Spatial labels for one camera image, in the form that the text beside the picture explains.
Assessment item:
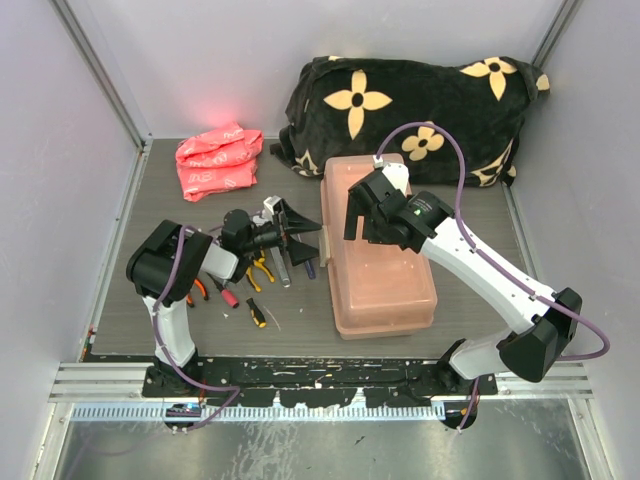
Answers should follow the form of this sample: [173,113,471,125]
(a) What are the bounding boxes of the yellow handled pliers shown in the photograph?
[246,250,276,293]

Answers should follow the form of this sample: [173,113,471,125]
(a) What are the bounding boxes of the aluminium frame rail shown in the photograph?
[50,357,593,408]

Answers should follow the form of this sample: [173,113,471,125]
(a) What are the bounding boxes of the grey tool box latch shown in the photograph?
[318,225,331,268]

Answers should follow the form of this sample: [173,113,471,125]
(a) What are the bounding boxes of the white slotted cable duct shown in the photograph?
[71,402,445,422]

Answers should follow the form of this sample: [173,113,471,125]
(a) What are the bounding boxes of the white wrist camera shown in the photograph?
[262,195,283,223]
[373,154,409,194]

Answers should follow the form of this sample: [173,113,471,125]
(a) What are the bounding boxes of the orange handled pliers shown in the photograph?
[186,277,210,308]

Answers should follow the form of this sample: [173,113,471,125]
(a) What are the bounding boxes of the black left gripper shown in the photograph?
[241,199,322,265]

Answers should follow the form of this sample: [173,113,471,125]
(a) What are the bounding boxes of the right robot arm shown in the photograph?
[344,165,582,394]

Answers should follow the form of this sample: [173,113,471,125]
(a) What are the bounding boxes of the black floral pillow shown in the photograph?
[270,56,550,187]

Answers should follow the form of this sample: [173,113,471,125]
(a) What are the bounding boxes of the pink plastic bag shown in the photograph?
[175,122,264,203]

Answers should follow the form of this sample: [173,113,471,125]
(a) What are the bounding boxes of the blue handled screwdriver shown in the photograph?
[305,260,316,280]

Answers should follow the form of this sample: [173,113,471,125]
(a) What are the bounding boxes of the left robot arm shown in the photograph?
[126,196,321,396]

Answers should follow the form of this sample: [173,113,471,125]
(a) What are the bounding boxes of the pink handled screwdriver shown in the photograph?
[206,273,240,309]

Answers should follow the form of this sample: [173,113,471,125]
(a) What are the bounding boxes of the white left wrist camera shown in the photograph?
[262,195,283,223]

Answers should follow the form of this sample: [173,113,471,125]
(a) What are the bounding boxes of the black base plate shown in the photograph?
[142,357,473,408]

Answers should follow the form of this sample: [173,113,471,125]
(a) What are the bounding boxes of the pink plastic tool box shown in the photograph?
[320,156,437,340]

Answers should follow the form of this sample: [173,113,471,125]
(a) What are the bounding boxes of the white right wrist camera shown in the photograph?
[373,154,409,194]

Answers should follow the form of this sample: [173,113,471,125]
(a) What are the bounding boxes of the silver adjustable wrench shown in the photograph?
[271,247,291,288]

